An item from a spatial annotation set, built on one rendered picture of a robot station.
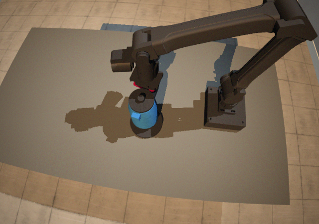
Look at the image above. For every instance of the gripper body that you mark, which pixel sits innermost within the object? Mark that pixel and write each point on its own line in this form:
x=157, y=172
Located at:
x=147, y=81

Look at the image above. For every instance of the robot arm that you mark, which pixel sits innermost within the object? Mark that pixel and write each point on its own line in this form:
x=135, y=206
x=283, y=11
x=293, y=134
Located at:
x=285, y=18

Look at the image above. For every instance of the dark grey round disk with central stud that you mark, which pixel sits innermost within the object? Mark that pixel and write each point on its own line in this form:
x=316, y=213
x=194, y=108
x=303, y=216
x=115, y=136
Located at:
x=149, y=132

